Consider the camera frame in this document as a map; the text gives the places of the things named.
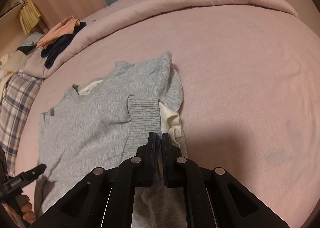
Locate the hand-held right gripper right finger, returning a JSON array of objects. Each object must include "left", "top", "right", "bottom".
[{"left": 161, "top": 132, "right": 288, "bottom": 228}]

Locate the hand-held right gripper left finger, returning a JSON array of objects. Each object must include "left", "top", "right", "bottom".
[{"left": 37, "top": 132, "right": 160, "bottom": 228}]

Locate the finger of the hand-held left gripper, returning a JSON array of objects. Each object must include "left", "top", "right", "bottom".
[{"left": 22, "top": 164, "right": 47, "bottom": 181}]

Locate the grey printed sweatshirt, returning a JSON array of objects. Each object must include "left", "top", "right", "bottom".
[{"left": 37, "top": 50, "right": 188, "bottom": 228}]

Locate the person's left hand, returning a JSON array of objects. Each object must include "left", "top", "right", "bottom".
[{"left": 19, "top": 194, "right": 35, "bottom": 225}]

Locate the plaid bedding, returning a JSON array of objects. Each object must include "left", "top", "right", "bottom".
[{"left": 0, "top": 68, "right": 45, "bottom": 176}]

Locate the white cloth pile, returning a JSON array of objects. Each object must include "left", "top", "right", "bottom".
[{"left": 0, "top": 53, "right": 13, "bottom": 81}]

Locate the grey plush toy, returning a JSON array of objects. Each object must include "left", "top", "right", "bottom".
[{"left": 0, "top": 49, "right": 29, "bottom": 76}]

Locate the navy garment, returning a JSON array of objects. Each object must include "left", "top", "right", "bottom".
[{"left": 41, "top": 21, "right": 87, "bottom": 69}]

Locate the striped pillow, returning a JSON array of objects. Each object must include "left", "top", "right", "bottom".
[{"left": 16, "top": 32, "right": 45, "bottom": 55}]

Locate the peach garment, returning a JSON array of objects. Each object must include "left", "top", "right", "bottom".
[{"left": 36, "top": 15, "right": 80, "bottom": 48}]

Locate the yellow pleated cloth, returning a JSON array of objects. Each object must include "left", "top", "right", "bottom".
[{"left": 19, "top": 0, "right": 43, "bottom": 35}]

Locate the white curved shelf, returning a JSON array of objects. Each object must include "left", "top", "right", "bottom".
[{"left": 0, "top": 0, "right": 25, "bottom": 18}]

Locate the pink folded blanket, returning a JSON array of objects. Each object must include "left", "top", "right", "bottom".
[{"left": 24, "top": 0, "right": 299, "bottom": 78}]

